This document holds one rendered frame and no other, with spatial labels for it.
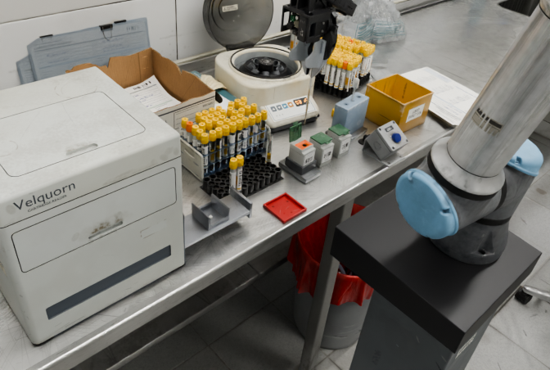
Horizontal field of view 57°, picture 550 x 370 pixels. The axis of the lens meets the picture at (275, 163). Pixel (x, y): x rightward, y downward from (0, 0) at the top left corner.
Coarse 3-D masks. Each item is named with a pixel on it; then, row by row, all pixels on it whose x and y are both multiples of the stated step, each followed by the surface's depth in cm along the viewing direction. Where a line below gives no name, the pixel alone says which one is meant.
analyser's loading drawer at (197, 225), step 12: (240, 192) 105; (192, 204) 99; (216, 204) 102; (228, 204) 105; (240, 204) 105; (252, 204) 103; (192, 216) 101; (204, 216) 97; (216, 216) 101; (228, 216) 100; (240, 216) 102; (192, 228) 98; (204, 228) 98; (216, 228) 99; (192, 240) 96
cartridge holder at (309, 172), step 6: (282, 162) 122; (288, 162) 120; (294, 162) 119; (312, 162) 119; (282, 168) 122; (288, 168) 121; (294, 168) 120; (300, 168) 118; (306, 168) 119; (312, 168) 121; (294, 174) 120; (300, 174) 119; (306, 174) 119; (312, 174) 119; (318, 174) 121; (300, 180) 119; (306, 180) 118
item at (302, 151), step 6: (300, 138) 120; (294, 144) 118; (300, 144) 118; (306, 144) 118; (312, 144) 118; (294, 150) 118; (300, 150) 116; (306, 150) 117; (312, 150) 118; (288, 156) 120; (294, 156) 119; (300, 156) 117; (306, 156) 117; (312, 156) 119; (300, 162) 118; (306, 162) 118
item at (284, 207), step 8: (272, 200) 112; (280, 200) 113; (288, 200) 113; (264, 208) 110; (272, 208) 110; (280, 208) 111; (288, 208) 111; (296, 208) 111; (304, 208) 110; (280, 216) 108; (288, 216) 109; (296, 216) 109
